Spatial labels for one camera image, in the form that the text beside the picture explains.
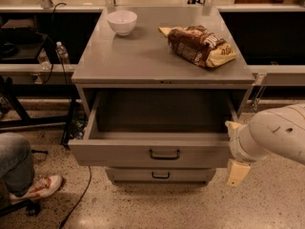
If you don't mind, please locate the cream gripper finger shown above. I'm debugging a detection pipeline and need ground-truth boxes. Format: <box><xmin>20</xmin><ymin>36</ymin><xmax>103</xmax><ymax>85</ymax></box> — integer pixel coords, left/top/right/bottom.
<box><xmin>227</xmin><ymin>159</ymin><xmax>251</xmax><ymax>187</ymax></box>

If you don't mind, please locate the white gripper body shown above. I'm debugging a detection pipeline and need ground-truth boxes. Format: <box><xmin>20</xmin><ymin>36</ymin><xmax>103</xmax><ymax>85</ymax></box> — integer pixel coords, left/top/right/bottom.
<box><xmin>228</xmin><ymin>124</ymin><xmax>269</xmax><ymax>163</ymax></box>

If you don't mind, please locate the grey top drawer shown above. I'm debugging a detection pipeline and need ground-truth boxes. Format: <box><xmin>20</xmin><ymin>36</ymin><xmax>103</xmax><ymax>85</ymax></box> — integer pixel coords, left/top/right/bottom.
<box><xmin>70</xmin><ymin>89</ymin><xmax>232</xmax><ymax>169</ymax></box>

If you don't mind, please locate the grey drawer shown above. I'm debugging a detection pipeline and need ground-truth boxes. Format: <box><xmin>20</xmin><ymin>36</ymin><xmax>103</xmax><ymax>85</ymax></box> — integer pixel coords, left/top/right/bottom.
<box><xmin>70</xmin><ymin>89</ymin><xmax>232</xmax><ymax>169</ymax></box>
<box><xmin>106</xmin><ymin>167</ymin><xmax>216</xmax><ymax>183</ymax></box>

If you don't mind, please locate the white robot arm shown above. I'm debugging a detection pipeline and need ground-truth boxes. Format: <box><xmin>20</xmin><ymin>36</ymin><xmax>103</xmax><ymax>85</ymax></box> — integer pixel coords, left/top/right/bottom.
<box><xmin>225</xmin><ymin>104</ymin><xmax>305</xmax><ymax>187</ymax></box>

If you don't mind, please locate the grey drawer cabinet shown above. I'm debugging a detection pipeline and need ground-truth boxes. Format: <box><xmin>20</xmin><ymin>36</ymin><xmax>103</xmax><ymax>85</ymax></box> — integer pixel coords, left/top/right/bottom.
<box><xmin>71</xmin><ymin>5</ymin><xmax>256</xmax><ymax>187</ymax></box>

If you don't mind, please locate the grey bottom drawer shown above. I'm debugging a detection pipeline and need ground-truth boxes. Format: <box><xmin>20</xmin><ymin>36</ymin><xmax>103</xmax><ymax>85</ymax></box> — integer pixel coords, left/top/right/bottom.
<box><xmin>106</xmin><ymin>167</ymin><xmax>216</xmax><ymax>183</ymax></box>

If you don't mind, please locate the brown chip bag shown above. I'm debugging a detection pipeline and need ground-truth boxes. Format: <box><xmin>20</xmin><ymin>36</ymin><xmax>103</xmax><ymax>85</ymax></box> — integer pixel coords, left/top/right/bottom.
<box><xmin>158</xmin><ymin>26</ymin><xmax>236</xmax><ymax>68</ymax></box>

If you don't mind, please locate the trash pile with bottles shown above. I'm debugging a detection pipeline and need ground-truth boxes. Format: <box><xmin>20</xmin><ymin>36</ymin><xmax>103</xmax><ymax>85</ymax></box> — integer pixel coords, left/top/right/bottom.
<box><xmin>68</xmin><ymin>112</ymin><xmax>88</xmax><ymax>139</ymax></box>

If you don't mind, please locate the white bowl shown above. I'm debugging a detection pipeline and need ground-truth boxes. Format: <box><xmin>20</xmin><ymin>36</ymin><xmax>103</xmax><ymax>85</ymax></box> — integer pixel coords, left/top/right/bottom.
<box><xmin>107</xmin><ymin>10</ymin><xmax>137</xmax><ymax>36</ymax></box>

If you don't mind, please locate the white orange sneaker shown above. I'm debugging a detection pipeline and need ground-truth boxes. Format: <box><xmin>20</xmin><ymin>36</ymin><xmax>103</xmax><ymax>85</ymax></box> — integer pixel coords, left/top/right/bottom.
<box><xmin>10</xmin><ymin>175</ymin><xmax>63</xmax><ymax>204</ymax></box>

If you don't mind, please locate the clear water bottle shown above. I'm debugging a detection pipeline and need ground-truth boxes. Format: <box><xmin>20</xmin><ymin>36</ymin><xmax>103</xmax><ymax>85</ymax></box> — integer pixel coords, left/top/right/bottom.
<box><xmin>56</xmin><ymin>41</ymin><xmax>71</xmax><ymax>65</ymax></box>

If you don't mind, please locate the black office chair base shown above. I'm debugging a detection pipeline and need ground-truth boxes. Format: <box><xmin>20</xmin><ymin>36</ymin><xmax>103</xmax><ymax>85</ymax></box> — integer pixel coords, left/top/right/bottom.
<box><xmin>0</xmin><ymin>199</ymin><xmax>41</xmax><ymax>217</ymax></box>

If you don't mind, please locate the person leg in jeans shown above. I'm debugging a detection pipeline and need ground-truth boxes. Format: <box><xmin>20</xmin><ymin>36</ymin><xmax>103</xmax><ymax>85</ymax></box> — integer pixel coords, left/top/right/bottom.
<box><xmin>0</xmin><ymin>133</ymin><xmax>34</xmax><ymax>197</ymax></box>

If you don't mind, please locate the black box on shelf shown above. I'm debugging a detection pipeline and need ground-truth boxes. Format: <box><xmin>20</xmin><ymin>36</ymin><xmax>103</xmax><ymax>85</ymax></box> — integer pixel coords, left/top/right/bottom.
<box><xmin>1</xmin><ymin>18</ymin><xmax>40</xmax><ymax>44</ymax></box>

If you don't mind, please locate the black floor cable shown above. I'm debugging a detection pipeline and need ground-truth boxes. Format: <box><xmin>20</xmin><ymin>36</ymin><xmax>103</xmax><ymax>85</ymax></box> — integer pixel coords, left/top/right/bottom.
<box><xmin>58</xmin><ymin>165</ymin><xmax>93</xmax><ymax>229</ymax></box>

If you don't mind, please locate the black stand frame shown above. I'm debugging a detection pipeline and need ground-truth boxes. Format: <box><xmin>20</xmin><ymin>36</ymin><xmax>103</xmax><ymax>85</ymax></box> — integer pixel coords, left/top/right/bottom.
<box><xmin>0</xmin><ymin>76</ymin><xmax>79</xmax><ymax>147</ymax></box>

